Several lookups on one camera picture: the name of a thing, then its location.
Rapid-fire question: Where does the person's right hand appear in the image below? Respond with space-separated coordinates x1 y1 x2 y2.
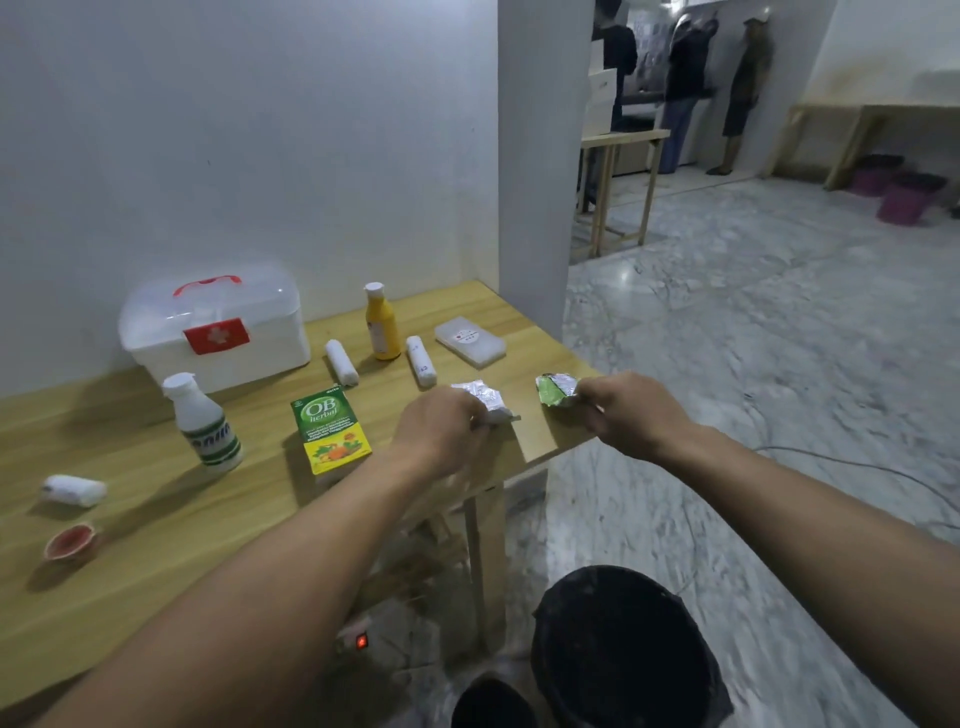
576 371 703 466

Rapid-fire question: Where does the person's left hand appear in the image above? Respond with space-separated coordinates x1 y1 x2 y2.
389 386 493 482

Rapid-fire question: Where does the silver blister pack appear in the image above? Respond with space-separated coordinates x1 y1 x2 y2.
450 379 523 427

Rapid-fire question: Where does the green foil sachet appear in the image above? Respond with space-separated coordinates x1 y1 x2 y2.
534 372 584 411

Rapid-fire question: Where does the person's right forearm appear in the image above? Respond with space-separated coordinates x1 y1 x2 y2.
656 422 960 728

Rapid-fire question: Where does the person's left forearm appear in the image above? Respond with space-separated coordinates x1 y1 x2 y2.
30 442 453 728

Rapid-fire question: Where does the white bandage roll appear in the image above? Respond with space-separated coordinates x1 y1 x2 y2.
324 339 361 389
41 474 108 510
405 335 438 390

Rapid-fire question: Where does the clear flat plastic case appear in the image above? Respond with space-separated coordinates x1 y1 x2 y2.
434 315 508 370

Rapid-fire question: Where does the yellow bottle white cap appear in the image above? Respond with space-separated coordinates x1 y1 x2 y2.
363 282 402 362

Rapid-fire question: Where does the green yellow medicine carton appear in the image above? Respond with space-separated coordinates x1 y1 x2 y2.
290 384 373 477

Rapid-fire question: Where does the light wooden table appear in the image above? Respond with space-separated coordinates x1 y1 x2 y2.
0 279 603 728

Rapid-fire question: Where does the small wooden side table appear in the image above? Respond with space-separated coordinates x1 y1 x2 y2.
572 128 672 261

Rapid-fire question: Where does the large black bucket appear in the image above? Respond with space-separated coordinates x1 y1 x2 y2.
530 564 735 728

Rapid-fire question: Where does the white bottle green label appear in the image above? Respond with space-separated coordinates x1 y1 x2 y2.
162 372 245 474

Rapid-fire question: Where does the white first aid box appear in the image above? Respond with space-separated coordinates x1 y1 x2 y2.
117 262 312 396

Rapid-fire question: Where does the small black bucket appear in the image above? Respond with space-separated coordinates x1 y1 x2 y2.
450 673 540 728

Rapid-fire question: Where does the purple bin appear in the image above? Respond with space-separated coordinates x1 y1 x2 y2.
876 171 949 227
849 153 906 198

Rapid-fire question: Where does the long wooden bench table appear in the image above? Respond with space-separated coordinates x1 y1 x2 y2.
763 100 960 193

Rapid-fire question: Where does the small red tape roll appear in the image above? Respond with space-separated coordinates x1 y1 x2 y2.
42 522 99 565

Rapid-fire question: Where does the power strip red switch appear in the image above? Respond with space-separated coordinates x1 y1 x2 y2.
333 616 378 663

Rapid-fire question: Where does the grey floor cable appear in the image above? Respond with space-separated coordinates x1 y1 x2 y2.
752 445 960 534

